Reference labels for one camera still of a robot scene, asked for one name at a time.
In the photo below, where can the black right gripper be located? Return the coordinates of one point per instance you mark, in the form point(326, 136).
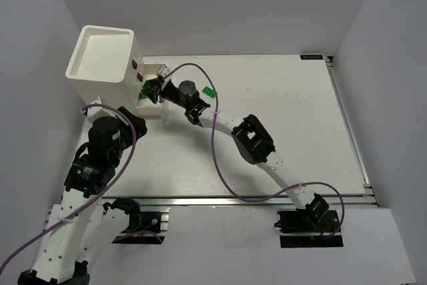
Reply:
point(161, 86)

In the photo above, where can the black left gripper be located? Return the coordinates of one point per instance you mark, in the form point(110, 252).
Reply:
point(134, 121)

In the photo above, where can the green lego brick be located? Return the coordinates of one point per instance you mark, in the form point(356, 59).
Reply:
point(149, 86)
point(209, 92)

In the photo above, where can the white drawer cabinet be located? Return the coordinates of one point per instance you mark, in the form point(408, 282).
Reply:
point(101, 65)

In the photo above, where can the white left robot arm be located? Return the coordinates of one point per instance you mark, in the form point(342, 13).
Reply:
point(68, 253)

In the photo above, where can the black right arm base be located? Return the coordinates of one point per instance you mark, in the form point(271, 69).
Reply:
point(297, 232)

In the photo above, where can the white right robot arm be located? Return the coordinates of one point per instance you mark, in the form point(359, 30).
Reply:
point(254, 143)

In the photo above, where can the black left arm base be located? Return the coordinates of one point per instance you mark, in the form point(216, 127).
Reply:
point(148, 228)

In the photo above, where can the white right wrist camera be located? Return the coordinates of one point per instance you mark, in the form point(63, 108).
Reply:
point(164, 72)

